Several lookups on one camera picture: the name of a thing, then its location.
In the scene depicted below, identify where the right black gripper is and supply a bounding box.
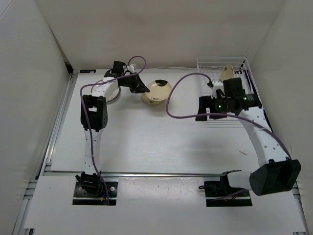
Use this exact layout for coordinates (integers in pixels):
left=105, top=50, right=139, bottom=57
left=195, top=94, right=231, bottom=121

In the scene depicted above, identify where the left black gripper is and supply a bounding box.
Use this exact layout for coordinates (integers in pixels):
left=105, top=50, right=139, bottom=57
left=120, top=72, right=150, bottom=94

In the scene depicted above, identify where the beige plate front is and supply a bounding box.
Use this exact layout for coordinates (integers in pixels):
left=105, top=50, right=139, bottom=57
left=141, top=96, right=166, bottom=106

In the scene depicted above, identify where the beige plate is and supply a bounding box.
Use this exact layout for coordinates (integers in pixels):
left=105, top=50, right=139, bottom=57
left=141, top=79, right=172, bottom=100
left=219, top=64, right=234, bottom=82
left=141, top=96, right=166, bottom=106

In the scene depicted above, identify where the white plate orange sunburst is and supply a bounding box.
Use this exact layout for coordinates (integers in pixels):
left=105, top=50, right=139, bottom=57
left=107, top=87, right=121, bottom=103

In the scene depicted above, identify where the beige plate back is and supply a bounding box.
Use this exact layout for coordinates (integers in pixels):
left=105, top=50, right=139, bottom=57
left=219, top=64, right=234, bottom=82

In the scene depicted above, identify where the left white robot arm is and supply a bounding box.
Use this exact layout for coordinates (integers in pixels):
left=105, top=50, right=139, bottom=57
left=76, top=61, right=150, bottom=196

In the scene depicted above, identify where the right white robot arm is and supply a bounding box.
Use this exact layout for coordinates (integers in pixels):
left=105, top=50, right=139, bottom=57
left=196, top=77, right=301, bottom=196

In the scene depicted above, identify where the white front cover board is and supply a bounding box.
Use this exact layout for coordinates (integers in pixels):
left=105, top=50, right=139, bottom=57
left=24, top=176, right=305, bottom=235

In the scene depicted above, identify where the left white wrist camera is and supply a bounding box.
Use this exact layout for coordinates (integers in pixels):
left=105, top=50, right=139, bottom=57
left=127, top=63, right=137, bottom=73

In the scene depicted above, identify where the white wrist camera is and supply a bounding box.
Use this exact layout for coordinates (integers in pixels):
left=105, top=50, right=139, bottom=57
left=127, top=63, right=137, bottom=73
left=207, top=80, right=224, bottom=98

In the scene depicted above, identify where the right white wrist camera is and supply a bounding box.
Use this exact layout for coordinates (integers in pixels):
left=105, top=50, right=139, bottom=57
left=207, top=80, right=224, bottom=98

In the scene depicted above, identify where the white wire dish rack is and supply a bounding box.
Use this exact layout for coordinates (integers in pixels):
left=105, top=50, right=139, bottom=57
left=195, top=57, right=262, bottom=121

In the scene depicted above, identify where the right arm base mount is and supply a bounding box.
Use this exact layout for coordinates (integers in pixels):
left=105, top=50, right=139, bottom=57
left=198, top=181, right=252, bottom=207

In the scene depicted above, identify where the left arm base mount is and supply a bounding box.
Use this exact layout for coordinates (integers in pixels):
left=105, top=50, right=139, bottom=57
left=72, top=182, right=118, bottom=206

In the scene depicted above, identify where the aluminium frame rail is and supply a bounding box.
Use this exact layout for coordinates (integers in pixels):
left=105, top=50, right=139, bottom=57
left=43, top=171, right=221, bottom=178

